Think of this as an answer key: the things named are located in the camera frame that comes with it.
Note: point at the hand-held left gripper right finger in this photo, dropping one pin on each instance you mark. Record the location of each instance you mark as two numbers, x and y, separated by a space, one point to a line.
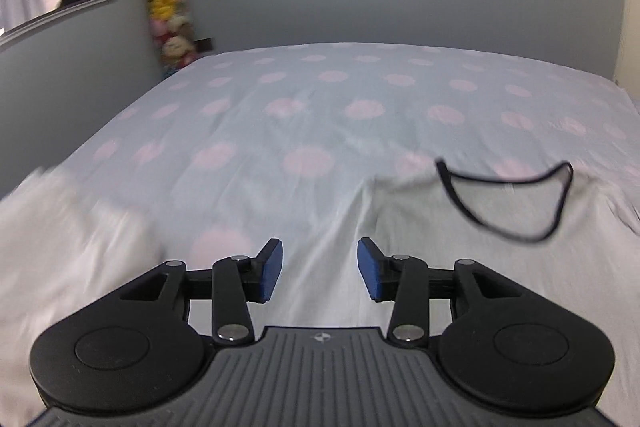
369 269

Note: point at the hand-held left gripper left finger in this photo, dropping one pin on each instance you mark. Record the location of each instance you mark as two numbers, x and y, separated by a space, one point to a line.
270 269

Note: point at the grey t-shirt with black collar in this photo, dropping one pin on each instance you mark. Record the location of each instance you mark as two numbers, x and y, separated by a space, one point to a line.
500 217

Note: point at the white garment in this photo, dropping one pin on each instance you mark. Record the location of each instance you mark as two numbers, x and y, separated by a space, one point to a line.
60 257

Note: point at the pink polka dot bed sheet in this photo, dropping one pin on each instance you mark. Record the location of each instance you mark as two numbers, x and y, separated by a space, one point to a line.
325 107

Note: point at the clear tube of plush toys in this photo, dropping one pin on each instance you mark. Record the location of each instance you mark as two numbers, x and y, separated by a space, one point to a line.
167 7

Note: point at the grey window sill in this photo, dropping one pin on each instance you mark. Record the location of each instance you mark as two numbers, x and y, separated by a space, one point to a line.
50 23

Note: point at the black wall outlet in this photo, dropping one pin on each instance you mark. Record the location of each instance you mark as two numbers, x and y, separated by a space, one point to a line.
206 45

